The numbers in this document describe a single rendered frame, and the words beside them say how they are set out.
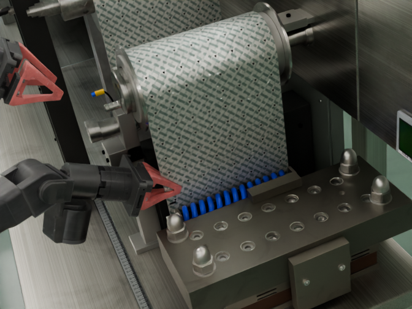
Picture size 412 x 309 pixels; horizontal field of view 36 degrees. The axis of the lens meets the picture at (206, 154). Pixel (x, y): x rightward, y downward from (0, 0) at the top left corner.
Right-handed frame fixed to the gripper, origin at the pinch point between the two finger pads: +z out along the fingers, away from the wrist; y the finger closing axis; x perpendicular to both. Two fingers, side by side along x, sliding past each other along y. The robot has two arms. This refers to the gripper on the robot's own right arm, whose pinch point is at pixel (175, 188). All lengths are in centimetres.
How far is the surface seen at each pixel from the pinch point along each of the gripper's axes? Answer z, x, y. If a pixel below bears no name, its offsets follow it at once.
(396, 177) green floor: 154, -40, -95
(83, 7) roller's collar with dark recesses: -15.0, 20.8, -28.1
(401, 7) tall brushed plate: 12.8, 41.2, 20.2
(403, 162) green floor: 162, -36, -103
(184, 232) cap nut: -0.5, -3.5, 8.3
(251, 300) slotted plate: 9.1, -8.9, 19.0
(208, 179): 5.4, 2.5, 0.3
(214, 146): 4.5, 9.0, 0.3
